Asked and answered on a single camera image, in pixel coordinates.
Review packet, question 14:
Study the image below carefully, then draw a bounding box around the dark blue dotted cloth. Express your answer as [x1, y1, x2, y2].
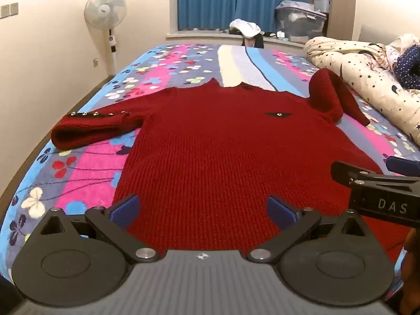
[394, 43, 420, 90]

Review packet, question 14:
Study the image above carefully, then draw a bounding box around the person's right forearm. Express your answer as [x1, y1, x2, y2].
[400, 228, 420, 306]

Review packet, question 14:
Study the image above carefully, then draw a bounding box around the red knitted sweater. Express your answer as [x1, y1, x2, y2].
[51, 68, 407, 260]

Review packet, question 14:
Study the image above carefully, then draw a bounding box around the blue curtain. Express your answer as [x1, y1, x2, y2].
[177, 0, 309, 34]

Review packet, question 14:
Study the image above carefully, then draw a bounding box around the dark chair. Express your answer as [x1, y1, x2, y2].
[242, 33, 265, 49]

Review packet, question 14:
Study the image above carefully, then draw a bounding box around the grey plastic storage box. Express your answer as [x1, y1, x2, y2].
[275, 0, 328, 44]

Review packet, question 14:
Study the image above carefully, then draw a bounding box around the wall switch panel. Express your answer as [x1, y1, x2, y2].
[0, 3, 19, 19]

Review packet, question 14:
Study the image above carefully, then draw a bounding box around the star print cream quilt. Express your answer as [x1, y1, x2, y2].
[303, 33, 420, 151]

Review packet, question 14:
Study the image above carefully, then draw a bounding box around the white clothes pile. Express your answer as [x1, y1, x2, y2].
[229, 19, 262, 38]

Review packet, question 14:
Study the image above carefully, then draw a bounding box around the white standing fan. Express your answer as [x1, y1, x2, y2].
[83, 0, 128, 77]

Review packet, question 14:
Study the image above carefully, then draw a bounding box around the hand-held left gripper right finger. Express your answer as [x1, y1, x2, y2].
[244, 195, 370, 265]

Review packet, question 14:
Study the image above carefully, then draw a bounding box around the floral striped blanket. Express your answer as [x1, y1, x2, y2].
[0, 43, 420, 279]

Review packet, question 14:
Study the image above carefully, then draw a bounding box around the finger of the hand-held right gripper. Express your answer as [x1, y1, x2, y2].
[385, 156, 420, 176]
[331, 161, 420, 191]

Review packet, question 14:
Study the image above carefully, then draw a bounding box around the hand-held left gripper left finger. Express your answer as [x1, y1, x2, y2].
[31, 194, 165, 265]

